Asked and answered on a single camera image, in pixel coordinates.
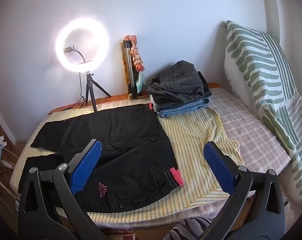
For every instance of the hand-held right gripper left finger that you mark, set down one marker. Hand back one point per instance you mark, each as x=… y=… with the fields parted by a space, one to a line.
x=87 y=165

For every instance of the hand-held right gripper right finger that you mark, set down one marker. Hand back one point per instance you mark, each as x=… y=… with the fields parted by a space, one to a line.
x=218 y=165

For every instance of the black pants with pink trim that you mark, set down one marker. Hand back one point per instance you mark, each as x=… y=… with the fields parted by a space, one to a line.
x=120 y=135

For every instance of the grey folded pants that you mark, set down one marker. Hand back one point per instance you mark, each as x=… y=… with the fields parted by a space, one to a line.
x=181 y=80

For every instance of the yellow striped cloth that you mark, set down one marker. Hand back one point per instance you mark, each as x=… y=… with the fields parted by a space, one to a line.
x=191 y=140

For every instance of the blue folded jeans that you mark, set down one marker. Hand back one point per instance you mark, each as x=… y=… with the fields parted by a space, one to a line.
x=181 y=110

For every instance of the zebra print rug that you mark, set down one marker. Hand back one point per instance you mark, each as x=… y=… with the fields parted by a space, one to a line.
x=186 y=226

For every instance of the small black tripod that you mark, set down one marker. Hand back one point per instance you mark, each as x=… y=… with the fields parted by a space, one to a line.
x=88 y=90

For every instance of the black folded garment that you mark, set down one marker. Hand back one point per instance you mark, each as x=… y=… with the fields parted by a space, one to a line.
x=206 y=87

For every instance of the white folded garment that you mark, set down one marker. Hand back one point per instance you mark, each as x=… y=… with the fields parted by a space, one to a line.
x=154 y=107

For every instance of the green striped pillow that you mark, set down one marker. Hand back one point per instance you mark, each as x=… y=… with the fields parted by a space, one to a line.
x=261 y=67

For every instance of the folded silver tripod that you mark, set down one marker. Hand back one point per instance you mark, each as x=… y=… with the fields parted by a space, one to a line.
x=129 y=65

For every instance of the floral scarf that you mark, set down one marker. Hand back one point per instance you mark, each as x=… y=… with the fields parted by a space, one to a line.
x=137 y=60

